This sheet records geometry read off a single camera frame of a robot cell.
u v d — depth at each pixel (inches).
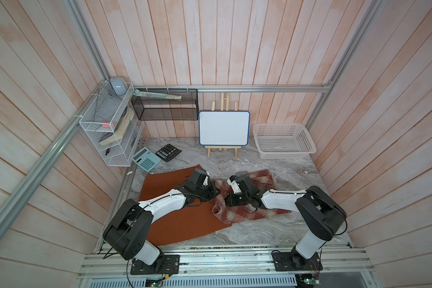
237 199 31.5
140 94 35.6
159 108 42.1
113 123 28.2
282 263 28.7
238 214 33.5
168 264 28.8
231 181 33.6
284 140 46.6
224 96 38.5
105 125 28.8
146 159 42.2
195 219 32.9
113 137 29.5
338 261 30.0
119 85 32.6
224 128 39.6
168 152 43.5
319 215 18.3
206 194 29.8
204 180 28.3
